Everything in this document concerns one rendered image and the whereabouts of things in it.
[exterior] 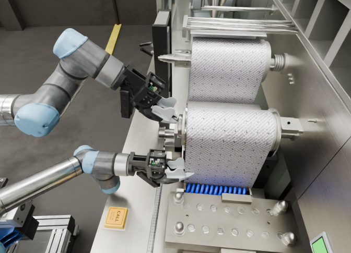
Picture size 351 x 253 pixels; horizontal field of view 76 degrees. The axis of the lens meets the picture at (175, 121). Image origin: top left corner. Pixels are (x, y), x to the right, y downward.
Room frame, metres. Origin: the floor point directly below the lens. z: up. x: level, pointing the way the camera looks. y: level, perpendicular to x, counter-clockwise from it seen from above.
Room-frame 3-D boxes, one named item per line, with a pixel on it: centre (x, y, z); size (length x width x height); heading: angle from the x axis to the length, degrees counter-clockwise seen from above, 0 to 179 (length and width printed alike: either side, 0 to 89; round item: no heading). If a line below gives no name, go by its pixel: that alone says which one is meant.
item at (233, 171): (0.40, -0.15, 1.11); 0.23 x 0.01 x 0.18; 85
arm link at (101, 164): (0.43, 0.25, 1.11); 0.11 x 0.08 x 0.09; 85
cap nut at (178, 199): (0.34, -0.01, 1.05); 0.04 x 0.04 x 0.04
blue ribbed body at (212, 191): (0.38, -0.14, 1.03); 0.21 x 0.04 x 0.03; 85
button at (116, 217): (0.33, 0.22, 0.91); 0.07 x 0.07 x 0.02; 85
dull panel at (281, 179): (1.51, -0.47, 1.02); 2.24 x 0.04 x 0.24; 175
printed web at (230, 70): (0.59, -0.16, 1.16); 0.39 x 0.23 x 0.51; 175
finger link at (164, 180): (0.39, 0.03, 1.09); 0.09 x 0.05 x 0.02; 84
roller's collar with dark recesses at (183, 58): (0.72, -0.03, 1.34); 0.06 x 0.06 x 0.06; 85
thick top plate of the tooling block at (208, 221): (0.28, -0.17, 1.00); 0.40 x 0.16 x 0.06; 85
